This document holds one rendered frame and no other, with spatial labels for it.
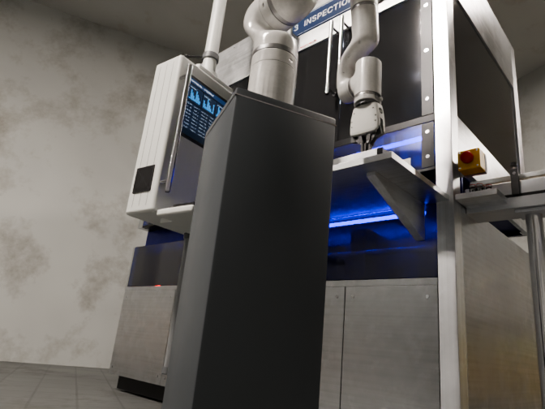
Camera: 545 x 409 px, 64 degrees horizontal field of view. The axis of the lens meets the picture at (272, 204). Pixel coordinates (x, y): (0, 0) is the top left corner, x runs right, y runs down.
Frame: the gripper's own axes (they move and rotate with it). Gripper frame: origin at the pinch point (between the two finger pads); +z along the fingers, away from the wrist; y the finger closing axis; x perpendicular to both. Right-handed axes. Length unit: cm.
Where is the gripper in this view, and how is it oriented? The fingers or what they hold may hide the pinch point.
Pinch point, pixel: (366, 151)
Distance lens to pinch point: 135.4
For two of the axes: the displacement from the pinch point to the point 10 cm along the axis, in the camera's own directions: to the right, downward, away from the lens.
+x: -6.7, -2.8, -6.8
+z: -0.9, 9.5, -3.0
